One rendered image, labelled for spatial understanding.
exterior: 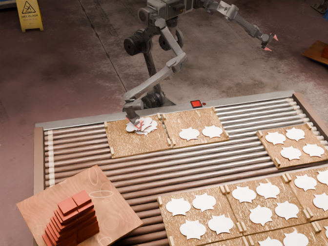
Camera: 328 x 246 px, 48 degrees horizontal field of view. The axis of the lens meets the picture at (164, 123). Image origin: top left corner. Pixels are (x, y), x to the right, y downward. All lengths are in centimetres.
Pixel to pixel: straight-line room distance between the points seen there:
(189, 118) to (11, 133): 211
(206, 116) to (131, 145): 63
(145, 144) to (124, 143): 14
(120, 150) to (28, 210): 72
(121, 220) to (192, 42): 384
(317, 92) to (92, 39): 312
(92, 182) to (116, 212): 25
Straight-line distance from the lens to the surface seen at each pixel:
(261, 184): 242
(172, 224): 216
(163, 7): 296
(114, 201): 212
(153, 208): 226
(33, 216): 215
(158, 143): 255
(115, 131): 264
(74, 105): 437
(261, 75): 503
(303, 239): 227
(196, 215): 221
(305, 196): 247
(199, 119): 276
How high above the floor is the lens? 277
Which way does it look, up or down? 43 degrees down
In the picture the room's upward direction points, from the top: 3 degrees clockwise
